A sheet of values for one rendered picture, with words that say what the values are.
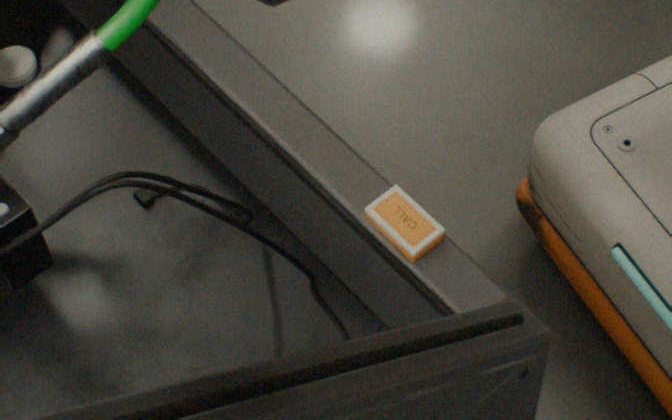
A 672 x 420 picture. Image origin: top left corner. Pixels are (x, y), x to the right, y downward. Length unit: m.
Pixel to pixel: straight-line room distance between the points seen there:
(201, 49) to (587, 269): 0.96
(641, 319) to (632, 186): 0.17
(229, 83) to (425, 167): 1.11
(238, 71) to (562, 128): 0.86
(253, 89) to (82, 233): 0.20
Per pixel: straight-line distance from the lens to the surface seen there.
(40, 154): 1.17
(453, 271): 0.94
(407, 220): 0.94
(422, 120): 2.17
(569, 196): 1.82
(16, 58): 1.22
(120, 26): 0.75
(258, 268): 1.08
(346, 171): 0.98
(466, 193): 2.10
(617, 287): 1.83
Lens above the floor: 1.77
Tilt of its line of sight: 57 degrees down
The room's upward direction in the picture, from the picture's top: 4 degrees counter-clockwise
